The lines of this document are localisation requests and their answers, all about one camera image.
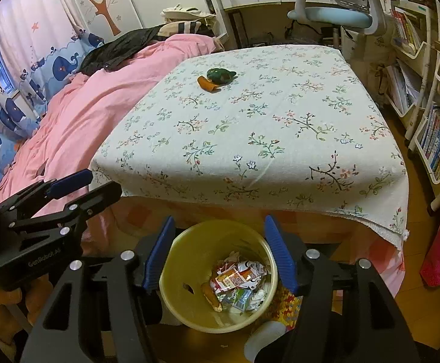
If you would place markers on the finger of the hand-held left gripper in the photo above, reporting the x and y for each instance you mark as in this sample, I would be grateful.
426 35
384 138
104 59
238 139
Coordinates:
95 196
70 181

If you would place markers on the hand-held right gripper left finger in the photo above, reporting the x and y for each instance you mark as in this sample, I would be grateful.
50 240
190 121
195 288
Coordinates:
157 261

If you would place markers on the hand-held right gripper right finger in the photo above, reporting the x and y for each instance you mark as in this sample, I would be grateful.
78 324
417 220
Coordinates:
282 261

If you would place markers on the cream plastic wastebasket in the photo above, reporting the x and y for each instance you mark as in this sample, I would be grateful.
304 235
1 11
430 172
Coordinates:
197 242

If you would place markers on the white tissue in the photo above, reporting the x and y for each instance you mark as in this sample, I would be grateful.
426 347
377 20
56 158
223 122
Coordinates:
258 298

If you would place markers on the red snack wrapper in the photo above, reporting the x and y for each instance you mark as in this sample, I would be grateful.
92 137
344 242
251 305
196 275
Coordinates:
235 279

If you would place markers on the blue milk carton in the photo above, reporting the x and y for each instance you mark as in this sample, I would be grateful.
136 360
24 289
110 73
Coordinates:
238 298

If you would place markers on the orange fruit peel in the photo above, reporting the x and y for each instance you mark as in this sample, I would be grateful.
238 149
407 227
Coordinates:
207 83

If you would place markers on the green toy object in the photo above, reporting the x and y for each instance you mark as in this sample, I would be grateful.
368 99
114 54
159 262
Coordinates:
221 75

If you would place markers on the person's left hand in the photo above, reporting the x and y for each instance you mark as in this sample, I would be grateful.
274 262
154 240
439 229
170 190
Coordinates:
12 310

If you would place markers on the colourful patterned mat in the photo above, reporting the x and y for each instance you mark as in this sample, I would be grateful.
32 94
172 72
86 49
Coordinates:
286 306

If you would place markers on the pink blanket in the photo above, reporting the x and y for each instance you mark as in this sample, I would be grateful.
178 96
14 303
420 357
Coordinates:
91 113

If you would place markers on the person's right leg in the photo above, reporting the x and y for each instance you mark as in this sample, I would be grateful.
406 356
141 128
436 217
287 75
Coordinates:
265 342

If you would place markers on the pink whale print curtain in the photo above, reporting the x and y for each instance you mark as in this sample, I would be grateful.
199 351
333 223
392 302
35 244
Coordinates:
53 64

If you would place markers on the floral tablecloth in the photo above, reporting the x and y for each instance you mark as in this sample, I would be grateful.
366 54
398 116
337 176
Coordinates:
261 140

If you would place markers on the black jacket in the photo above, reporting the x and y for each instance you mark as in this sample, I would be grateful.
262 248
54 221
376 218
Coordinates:
121 49

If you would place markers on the row of colourful books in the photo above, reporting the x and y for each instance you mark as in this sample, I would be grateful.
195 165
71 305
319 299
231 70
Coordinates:
437 147

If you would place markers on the striped pillow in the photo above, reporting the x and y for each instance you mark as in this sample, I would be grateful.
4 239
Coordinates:
186 27

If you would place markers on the white wardrobe with tree sticker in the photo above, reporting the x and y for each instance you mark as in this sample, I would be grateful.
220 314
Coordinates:
148 0

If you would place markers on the cream canvas tote bag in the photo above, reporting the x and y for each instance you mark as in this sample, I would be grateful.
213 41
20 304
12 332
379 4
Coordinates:
182 11

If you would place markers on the white bookshelf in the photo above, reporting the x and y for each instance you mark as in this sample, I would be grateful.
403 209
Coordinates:
412 56

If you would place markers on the light blue desk chair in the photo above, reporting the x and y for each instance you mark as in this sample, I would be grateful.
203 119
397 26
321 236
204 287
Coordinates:
329 13

